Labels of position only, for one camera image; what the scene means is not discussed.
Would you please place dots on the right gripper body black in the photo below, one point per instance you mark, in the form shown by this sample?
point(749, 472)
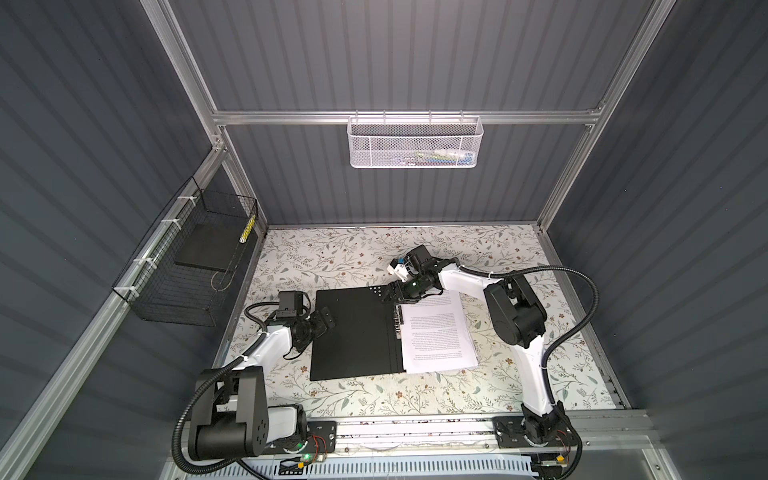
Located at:
point(411, 290)

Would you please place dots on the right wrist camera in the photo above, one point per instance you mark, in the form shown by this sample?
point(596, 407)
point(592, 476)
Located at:
point(402, 268)

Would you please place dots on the black pad in basket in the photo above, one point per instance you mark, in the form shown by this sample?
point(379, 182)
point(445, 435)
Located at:
point(210, 247)

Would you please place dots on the printed paper sheet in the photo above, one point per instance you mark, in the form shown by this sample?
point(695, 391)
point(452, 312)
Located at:
point(435, 335)

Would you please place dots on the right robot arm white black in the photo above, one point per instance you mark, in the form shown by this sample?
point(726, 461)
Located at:
point(517, 317)

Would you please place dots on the aluminium frame of enclosure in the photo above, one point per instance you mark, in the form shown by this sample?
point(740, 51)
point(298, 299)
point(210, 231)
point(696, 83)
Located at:
point(108, 108)

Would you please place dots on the black wire basket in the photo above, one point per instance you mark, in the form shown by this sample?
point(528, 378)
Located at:
point(158, 290)

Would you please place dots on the yellow marker in basket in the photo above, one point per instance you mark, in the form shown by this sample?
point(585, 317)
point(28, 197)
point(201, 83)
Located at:
point(247, 230)

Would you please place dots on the pens in white basket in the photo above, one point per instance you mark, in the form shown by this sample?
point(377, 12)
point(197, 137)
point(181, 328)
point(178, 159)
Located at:
point(440, 157)

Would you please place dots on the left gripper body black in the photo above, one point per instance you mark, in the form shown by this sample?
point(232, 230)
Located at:
point(308, 328)

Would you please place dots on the blue folder with black inside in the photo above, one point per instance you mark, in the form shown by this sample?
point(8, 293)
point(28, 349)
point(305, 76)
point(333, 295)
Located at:
point(364, 340)

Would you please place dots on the white wire mesh basket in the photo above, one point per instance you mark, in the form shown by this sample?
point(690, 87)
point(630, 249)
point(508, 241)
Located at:
point(378, 142)

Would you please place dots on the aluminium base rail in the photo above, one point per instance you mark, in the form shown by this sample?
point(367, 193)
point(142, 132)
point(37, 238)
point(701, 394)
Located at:
point(382, 433)

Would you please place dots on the metal folder clip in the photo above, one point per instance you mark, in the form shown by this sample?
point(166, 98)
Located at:
point(399, 318)

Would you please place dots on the white ventilated cable duct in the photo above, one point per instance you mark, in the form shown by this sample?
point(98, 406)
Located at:
point(392, 467)

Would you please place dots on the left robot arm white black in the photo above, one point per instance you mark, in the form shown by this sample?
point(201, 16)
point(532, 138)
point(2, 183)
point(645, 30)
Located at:
point(229, 417)

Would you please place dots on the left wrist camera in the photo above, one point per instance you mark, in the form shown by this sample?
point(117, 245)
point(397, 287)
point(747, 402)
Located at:
point(291, 304)

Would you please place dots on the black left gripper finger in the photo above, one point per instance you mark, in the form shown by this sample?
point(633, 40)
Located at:
point(321, 327)
point(325, 314)

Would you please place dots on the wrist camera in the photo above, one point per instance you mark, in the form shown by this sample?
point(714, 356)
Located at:
point(291, 304)
point(402, 268)

